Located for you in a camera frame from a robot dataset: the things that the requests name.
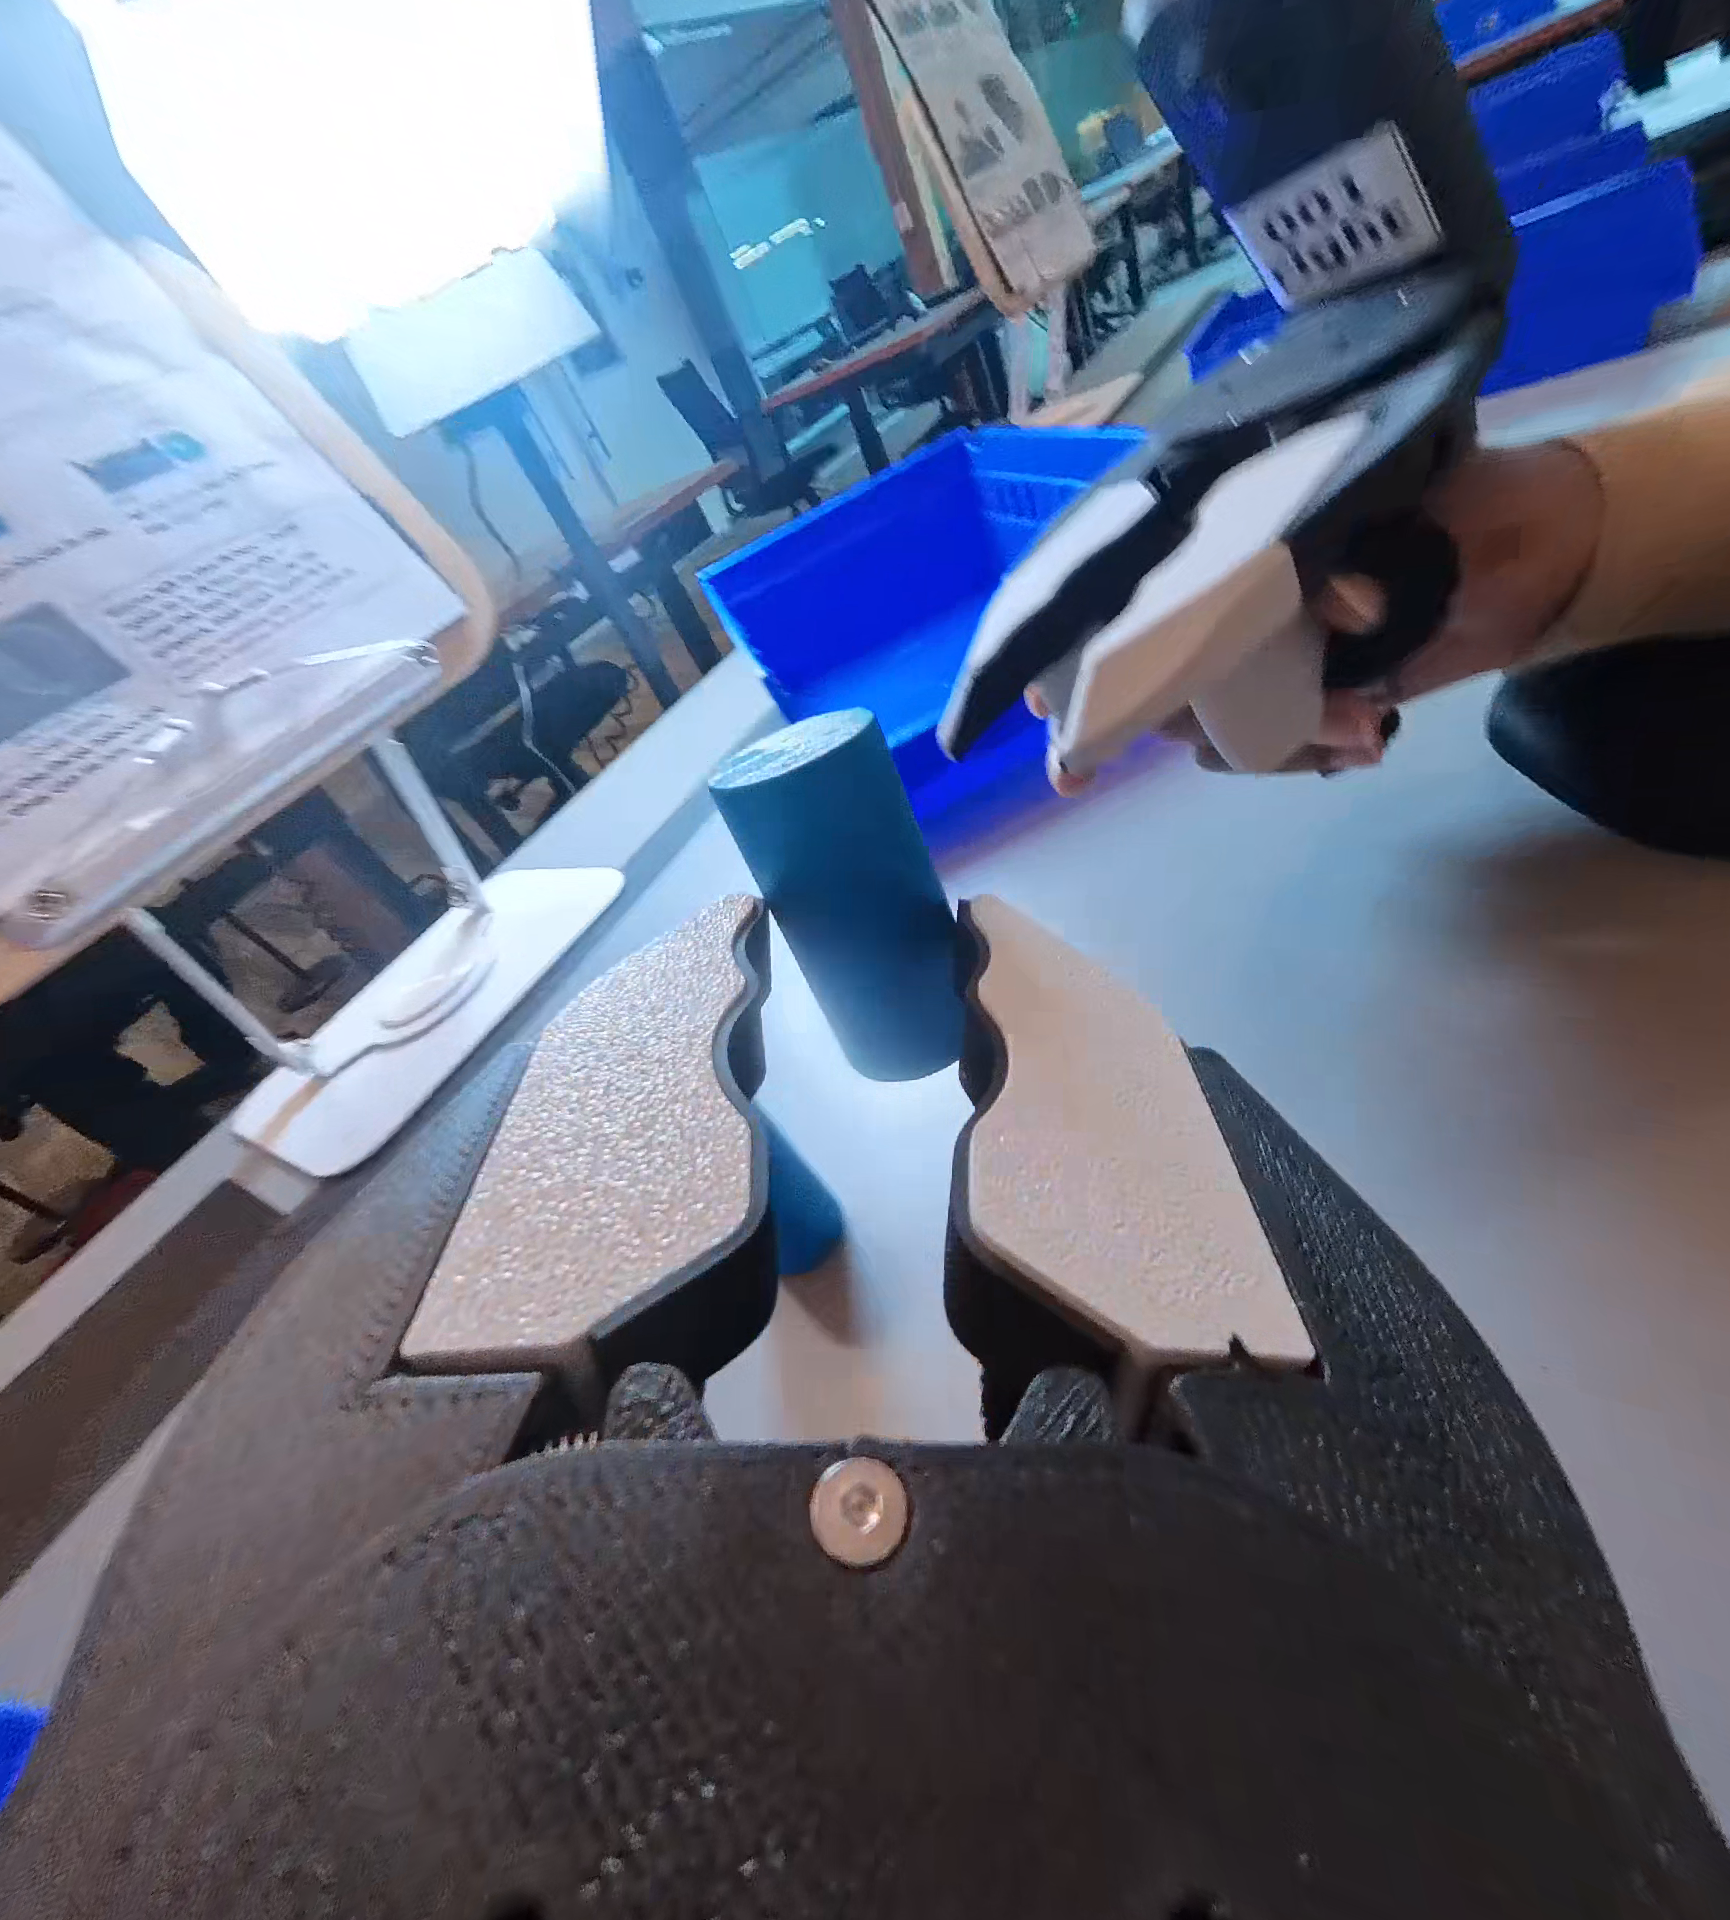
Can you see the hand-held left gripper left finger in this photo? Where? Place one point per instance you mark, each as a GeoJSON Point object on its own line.
{"type": "Point", "coordinates": [595, 1185]}

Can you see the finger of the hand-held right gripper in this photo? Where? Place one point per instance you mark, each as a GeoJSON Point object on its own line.
{"type": "Point", "coordinates": [1210, 571]}
{"type": "Point", "coordinates": [1075, 585]}

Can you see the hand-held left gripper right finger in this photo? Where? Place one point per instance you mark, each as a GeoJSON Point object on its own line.
{"type": "Point", "coordinates": [1120, 1185]}

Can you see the blue wooden cylinder block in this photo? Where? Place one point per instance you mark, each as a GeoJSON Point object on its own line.
{"type": "Point", "coordinates": [804, 1200]}
{"type": "Point", "coordinates": [850, 900]}

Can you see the person's right forearm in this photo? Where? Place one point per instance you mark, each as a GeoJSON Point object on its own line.
{"type": "Point", "coordinates": [1705, 510]}

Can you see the person's right hand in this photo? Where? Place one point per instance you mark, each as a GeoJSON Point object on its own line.
{"type": "Point", "coordinates": [1524, 554]}

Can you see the white document stand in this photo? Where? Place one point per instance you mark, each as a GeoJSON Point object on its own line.
{"type": "Point", "coordinates": [505, 930]}

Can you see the pale document stand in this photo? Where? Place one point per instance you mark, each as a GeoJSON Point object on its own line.
{"type": "Point", "coordinates": [984, 134]}

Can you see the black office chair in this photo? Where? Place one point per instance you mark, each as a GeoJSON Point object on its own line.
{"type": "Point", "coordinates": [715, 435]}

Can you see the wooden background desk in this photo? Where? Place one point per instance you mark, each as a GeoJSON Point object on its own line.
{"type": "Point", "coordinates": [654, 495]}

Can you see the instruction sheet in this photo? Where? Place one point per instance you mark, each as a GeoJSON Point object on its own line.
{"type": "Point", "coordinates": [131, 525]}

